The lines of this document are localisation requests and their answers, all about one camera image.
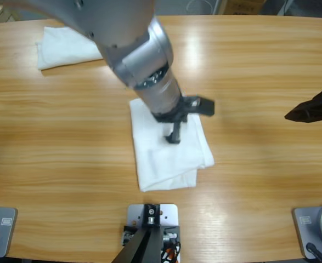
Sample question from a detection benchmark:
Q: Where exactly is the white t-shirt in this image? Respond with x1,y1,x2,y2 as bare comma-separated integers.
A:
129,98,216,192

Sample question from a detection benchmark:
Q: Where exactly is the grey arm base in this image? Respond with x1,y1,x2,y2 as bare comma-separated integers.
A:
291,203,322,260
0,207,18,258

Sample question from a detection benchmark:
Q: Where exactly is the orange clamp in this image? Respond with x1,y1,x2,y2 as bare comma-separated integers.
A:
162,242,181,263

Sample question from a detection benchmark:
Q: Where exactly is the cardboard box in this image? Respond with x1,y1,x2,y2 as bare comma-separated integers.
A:
226,0,265,15

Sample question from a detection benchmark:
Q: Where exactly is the folded white cloth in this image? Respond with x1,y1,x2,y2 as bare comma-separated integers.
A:
35,26,104,71

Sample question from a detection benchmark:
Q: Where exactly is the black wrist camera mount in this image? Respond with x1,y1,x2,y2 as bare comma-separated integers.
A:
187,95,216,118

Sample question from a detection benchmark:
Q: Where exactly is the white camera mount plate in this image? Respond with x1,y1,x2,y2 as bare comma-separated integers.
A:
126,204,181,263

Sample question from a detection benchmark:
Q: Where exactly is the dark camera post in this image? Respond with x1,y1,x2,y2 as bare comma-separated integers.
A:
114,203,164,263

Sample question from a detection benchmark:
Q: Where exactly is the black base cable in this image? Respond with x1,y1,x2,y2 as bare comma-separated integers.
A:
306,242,322,263

